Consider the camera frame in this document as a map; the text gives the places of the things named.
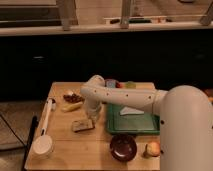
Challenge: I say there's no green cup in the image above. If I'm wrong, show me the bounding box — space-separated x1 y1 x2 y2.
125 81 136 89

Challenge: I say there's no blue sponge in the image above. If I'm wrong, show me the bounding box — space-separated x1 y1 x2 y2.
106 79 116 88

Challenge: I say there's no white paper cup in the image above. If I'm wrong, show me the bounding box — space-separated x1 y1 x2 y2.
33 135 53 157

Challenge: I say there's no red yellow apple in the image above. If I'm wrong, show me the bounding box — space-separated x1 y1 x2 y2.
144 141 160 157

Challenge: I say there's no dark brown bowl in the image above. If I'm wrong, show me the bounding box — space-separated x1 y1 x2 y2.
110 134 137 162

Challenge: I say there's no yellow banana piece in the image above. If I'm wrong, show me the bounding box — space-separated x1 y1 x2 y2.
61 102 83 113

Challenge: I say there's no brown grape bunch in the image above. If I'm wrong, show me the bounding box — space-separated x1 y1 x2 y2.
63 94 84 103

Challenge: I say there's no grey folded cloth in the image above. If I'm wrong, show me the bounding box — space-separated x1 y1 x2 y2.
120 107 144 116

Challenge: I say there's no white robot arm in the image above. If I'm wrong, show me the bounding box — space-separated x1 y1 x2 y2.
80 75 213 171

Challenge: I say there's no green plastic tray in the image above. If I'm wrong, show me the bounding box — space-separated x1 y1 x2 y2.
106 104 160 135

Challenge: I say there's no white garlic bulb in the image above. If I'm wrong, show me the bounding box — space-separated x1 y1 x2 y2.
65 90 74 96

